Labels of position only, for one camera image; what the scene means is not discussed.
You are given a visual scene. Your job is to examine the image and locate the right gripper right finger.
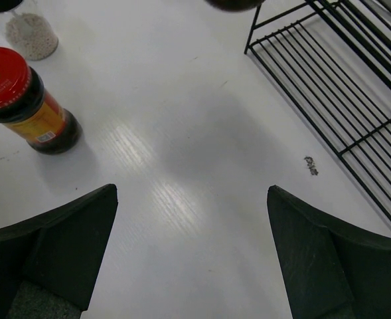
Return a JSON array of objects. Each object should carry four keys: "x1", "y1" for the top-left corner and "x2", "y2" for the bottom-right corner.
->
[{"x1": 267, "y1": 185, "x2": 391, "y2": 318}]

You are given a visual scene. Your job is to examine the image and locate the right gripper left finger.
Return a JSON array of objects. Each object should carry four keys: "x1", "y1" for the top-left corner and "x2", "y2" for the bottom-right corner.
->
[{"x1": 0, "y1": 184, "x2": 118, "y2": 318}]

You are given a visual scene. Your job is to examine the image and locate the red lid chili jar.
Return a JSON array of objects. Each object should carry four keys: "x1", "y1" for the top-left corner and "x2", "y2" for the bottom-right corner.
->
[{"x1": 0, "y1": 47, "x2": 82, "y2": 155}]

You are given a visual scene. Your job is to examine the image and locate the red lid sauce jar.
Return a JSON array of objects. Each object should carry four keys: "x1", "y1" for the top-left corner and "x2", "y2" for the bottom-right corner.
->
[{"x1": 205, "y1": 0, "x2": 264, "y2": 13}]

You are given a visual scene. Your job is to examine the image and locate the black cap pellet bottle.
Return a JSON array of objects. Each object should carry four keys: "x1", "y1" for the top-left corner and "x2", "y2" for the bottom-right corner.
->
[{"x1": 0, "y1": 0, "x2": 59, "y2": 61}]

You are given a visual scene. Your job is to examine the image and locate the black wire shelf rack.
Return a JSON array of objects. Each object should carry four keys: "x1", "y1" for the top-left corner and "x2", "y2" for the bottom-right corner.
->
[{"x1": 244, "y1": 1, "x2": 391, "y2": 228}]

